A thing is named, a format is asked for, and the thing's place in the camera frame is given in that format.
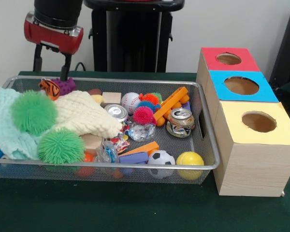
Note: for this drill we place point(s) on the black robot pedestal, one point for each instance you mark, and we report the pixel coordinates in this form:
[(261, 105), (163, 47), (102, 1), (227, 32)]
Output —
[(130, 48)]

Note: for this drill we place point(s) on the mint green cloth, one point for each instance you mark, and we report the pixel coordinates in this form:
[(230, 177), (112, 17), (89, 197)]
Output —
[(4, 135)]

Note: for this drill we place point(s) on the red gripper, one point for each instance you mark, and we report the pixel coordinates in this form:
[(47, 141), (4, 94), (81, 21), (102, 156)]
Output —
[(53, 38)]

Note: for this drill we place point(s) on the wooden box with three holes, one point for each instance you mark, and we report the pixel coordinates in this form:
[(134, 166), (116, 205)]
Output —
[(251, 169)]

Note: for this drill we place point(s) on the yellow foam ball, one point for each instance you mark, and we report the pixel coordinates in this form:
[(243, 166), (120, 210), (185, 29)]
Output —
[(189, 160)]

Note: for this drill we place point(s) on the cream cloth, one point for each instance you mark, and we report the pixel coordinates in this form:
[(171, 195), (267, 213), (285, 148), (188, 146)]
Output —
[(87, 113)]

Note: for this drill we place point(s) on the crushed printed can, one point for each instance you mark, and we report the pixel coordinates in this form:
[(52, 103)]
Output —
[(180, 120)]

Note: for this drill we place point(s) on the silver mesh bin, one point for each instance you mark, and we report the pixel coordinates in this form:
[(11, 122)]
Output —
[(195, 149)]

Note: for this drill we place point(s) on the long orange toy piece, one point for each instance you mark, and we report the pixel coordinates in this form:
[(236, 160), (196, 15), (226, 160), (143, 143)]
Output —
[(170, 104)]

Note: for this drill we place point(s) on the small soccer ball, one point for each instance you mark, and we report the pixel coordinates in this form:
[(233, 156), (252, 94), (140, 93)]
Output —
[(160, 158)]

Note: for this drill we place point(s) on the small baseball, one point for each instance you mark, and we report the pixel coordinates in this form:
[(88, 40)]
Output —
[(130, 101)]

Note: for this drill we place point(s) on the green spiky rubber ball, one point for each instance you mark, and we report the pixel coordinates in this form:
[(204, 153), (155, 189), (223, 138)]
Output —
[(60, 146), (33, 112)]

